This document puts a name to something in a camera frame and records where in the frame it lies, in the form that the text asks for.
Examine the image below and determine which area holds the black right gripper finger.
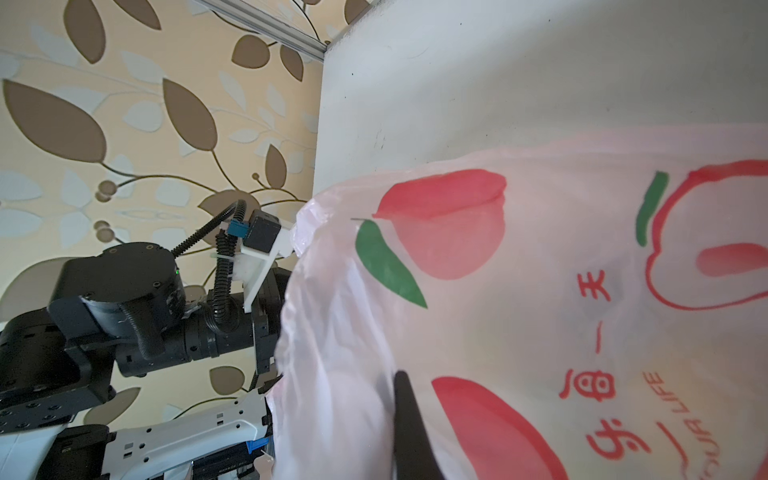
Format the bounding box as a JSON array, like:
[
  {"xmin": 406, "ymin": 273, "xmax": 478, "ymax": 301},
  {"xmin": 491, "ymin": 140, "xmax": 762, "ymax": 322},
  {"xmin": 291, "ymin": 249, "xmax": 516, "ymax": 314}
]
[{"xmin": 393, "ymin": 370, "xmax": 445, "ymax": 480}]

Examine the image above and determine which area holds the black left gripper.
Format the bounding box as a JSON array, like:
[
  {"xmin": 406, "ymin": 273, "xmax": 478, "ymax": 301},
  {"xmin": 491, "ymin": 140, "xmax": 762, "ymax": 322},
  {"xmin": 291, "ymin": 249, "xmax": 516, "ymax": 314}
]
[{"xmin": 116, "ymin": 267, "xmax": 291, "ymax": 377}]

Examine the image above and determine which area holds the pink plastic bag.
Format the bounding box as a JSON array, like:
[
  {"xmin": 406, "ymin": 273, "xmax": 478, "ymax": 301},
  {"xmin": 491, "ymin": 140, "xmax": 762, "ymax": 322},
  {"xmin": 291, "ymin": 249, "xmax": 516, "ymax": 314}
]
[{"xmin": 268, "ymin": 124, "xmax": 767, "ymax": 479}]

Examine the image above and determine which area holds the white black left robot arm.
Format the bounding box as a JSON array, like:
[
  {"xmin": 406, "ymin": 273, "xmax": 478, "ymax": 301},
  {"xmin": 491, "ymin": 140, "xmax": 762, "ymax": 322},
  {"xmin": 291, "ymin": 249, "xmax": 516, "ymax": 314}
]
[{"xmin": 1, "ymin": 200, "xmax": 292, "ymax": 479}]

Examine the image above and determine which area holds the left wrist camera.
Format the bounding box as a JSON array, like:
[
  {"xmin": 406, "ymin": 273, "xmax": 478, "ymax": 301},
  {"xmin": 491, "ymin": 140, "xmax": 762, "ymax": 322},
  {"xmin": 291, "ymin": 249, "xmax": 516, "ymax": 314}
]
[{"xmin": 226, "ymin": 209, "xmax": 294, "ymax": 258}]

